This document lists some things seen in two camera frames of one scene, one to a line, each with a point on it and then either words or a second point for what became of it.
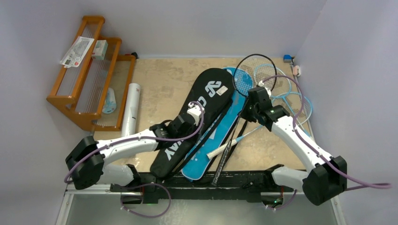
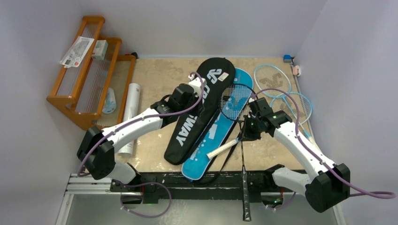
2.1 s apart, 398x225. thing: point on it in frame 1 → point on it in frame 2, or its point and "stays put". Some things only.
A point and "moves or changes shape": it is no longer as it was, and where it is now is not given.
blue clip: [287, 58] stays put
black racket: [252, 71] → [234, 101]
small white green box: [100, 49] stays put
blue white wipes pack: [110, 105] stays put
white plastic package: [77, 52] stays put
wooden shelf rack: [94, 93] stays put
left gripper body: [191, 132] → [194, 99]
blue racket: [297, 105] → [234, 103]
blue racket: [278, 81] stays put
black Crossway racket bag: [213, 90] moves or changes shape
